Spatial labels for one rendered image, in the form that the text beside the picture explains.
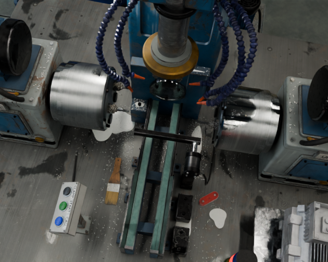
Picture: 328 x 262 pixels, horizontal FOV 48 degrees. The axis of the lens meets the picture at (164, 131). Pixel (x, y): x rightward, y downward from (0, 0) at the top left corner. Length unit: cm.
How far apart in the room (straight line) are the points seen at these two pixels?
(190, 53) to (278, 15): 221
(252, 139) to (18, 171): 95
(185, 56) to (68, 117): 49
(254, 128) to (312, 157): 23
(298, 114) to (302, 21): 205
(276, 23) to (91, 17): 173
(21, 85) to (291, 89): 96
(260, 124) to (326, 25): 218
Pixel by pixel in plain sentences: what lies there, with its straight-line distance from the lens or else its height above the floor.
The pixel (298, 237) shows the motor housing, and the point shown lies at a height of 106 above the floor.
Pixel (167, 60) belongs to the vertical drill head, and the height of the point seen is 136.
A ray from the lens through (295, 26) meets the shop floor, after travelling 331.
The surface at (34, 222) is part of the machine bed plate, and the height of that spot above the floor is 80.
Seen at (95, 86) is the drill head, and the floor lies 116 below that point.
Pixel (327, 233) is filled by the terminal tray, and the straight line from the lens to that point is 130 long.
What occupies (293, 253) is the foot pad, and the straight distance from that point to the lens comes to 130.
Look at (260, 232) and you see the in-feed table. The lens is 144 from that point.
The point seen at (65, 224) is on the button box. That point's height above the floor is 108.
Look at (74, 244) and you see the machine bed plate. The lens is 151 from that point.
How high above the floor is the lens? 227
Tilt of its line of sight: 64 degrees down
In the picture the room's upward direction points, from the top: 6 degrees clockwise
